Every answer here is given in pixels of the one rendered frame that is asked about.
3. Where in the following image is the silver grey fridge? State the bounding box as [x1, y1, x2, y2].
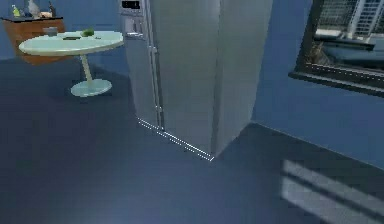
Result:
[118, 0, 274, 162]

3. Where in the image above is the round pale green table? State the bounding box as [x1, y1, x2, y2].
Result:
[18, 30, 125, 98]

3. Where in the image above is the grey cup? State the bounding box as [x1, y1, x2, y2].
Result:
[43, 26, 59, 37]

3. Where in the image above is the dark framed window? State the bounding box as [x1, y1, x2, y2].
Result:
[288, 0, 384, 99]

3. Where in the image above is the brown wooden cabinet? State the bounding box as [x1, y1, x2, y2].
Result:
[0, 15, 75, 66]

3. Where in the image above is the grey fridge door handle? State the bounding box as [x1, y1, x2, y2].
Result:
[145, 0, 158, 61]

